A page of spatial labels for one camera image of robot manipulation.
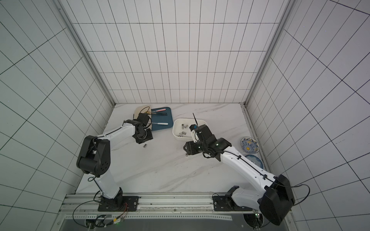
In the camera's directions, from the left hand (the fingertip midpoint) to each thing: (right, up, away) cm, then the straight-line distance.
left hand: (147, 140), depth 93 cm
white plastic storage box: (+22, +6, +10) cm, 25 cm away
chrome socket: (+22, +3, +7) cm, 24 cm away
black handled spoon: (+4, +18, +23) cm, 30 cm away
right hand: (+24, -1, -16) cm, 29 cm away
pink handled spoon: (+4, +21, +21) cm, 29 cm away
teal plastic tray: (+7, +14, +15) cm, 22 cm away
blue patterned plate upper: (+69, -3, +1) cm, 69 cm away
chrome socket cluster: (+23, +9, +9) cm, 26 cm away
